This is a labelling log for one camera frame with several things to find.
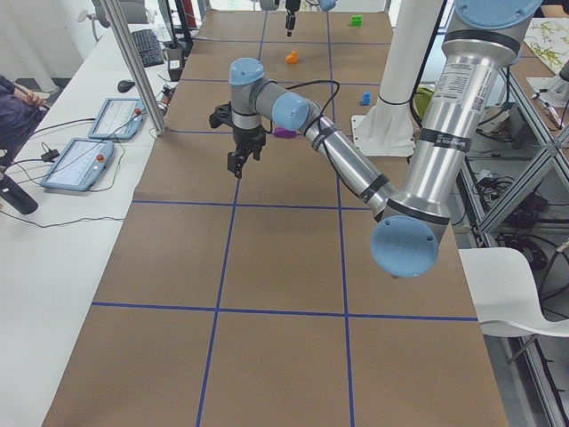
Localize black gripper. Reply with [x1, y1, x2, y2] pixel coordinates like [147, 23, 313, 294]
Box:
[227, 126, 267, 179]
[285, 0, 300, 36]

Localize orange trapezoid block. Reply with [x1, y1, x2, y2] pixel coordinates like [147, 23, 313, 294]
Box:
[285, 50, 299, 64]

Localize purple trapezoid block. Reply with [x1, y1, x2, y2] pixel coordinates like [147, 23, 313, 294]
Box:
[273, 126, 297, 139]

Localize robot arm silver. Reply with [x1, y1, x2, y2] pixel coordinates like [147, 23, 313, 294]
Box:
[210, 1, 539, 277]

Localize green block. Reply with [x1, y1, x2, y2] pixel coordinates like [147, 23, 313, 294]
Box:
[350, 14, 363, 27]

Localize far blue teach pendant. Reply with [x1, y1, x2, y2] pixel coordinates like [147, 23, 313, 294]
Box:
[88, 98, 145, 140]

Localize blue teach pendant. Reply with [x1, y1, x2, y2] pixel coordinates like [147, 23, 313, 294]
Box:
[40, 138, 115, 192]
[88, 98, 145, 140]

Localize black computer mouse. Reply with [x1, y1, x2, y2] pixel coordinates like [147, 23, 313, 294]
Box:
[116, 79, 135, 93]

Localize black keyboard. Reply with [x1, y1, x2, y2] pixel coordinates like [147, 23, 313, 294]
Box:
[131, 28, 164, 68]

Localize near blue teach pendant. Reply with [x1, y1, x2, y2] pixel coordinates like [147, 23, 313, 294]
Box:
[40, 138, 115, 192]

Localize seated person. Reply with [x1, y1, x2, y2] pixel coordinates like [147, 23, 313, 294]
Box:
[1, 76, 47, 166]

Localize black bottle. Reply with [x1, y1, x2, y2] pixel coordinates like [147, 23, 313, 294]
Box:
[1, 174, 38, 214]

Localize white chair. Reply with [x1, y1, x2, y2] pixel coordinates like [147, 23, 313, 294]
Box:
[459, 247, 568, 338]

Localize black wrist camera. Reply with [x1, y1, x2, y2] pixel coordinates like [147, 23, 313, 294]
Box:
[209, 102, 233, 129]

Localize aluminium frame post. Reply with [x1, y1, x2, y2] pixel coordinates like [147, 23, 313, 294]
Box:
[100, 0, 165, 136]

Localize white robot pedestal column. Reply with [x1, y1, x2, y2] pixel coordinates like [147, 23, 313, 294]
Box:
[352, 0, 446, 157]

